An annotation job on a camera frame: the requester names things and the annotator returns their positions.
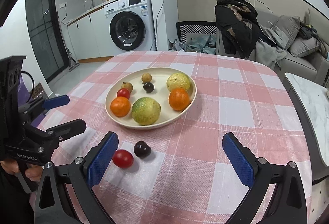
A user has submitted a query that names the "grey sofa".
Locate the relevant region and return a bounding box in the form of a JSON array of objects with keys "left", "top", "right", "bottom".
[{"left": 215, "top": 9, "right": 329, "bottom": 86}]

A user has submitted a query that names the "cream round plate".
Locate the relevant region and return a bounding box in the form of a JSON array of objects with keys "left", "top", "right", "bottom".
[{"left": 104, "top": 67, "right": 197, "bottom": 130}]

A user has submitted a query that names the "white kitchen cabinet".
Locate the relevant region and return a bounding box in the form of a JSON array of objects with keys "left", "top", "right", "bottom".
[{"left": 67, "top": 9, "right": 114, "bottom": 60}]

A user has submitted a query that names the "grey cushion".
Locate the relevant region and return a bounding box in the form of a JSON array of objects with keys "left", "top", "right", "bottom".
[
  {"left": 288, "top": 37, "right": 321, "bottom": 58},
  {"left": 274, "top": 15, "right": 301, "bottom": 50}
]

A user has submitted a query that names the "person's left hand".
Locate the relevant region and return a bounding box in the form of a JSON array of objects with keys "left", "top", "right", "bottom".
[{"left": 0, "top": 158, "right": 45, "bottom": 183}]

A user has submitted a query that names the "red cherry tomato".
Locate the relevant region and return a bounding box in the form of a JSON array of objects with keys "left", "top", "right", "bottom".
[
  {"left": 112, "top": 149, "right": 134, "bottom": 169},
  {"left": 117, "top": 88, "right": 131, "bottom": 99}
]

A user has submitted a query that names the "pale yellow guava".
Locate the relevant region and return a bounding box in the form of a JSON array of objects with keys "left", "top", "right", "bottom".
[{"left": 166, "top": 72, "right": 191, "bottom": 92}]

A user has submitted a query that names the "dark glass door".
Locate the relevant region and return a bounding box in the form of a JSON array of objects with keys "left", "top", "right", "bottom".
[{"left": 25, "top": 0, "right": 69, "bottom": 82}]

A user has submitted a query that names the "dark purple plum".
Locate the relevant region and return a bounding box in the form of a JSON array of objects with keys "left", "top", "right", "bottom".
[
  {"left": 143, "top": 82, "right": 154, "bottom": 93},
  {"left": 133, "top": 140, "right": 152, "bottom": 159}
]

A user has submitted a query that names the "green yellow guava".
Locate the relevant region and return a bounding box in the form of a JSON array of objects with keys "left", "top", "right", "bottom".
[{"left": 131, "top": 97, "right": 161, "bottom": 125}]

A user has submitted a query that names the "black patterned storage basket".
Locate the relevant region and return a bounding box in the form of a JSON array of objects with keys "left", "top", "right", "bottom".
[{"left": 172, "top": 21, "right": 217, "bottom": 55}]

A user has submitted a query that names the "small orange mandarin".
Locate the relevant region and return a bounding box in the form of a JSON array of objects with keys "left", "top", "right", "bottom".
[{"left": 168, "top": 87, "right": 190, "bottom": 111}]

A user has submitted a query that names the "black jacket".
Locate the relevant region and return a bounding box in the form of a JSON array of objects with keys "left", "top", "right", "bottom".
[{"left": 215, "top": 0, "right": 262, "bottom": 59}]

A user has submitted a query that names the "black cable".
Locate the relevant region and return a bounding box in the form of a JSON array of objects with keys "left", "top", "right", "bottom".
[{"left": 19, "top": 70, "right": 36, "bottom": 104}]

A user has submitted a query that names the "pink checked tablecloth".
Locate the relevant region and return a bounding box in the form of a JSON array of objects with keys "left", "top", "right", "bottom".
[{"left": 40, "top": 51, "right": 312, "bottom": 223}]

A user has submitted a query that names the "large orange mandarin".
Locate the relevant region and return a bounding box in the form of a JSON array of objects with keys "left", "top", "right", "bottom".
[{"left": 110, "top": 96, "right": 131, "bottom": 118}]

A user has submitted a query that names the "white washing machine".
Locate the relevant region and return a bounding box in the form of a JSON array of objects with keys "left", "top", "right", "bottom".
[{"left": 104, "top": 0, "right": 156, "bottom": 56}]

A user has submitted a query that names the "yellow-brown longan fruit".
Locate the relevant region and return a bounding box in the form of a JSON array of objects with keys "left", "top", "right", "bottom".
[
  {"left": 141, "top": 73, "right": 152, "bottom": 83},
  {"left": 121, "top": 82, "right": 133, "bottom": 93}
]

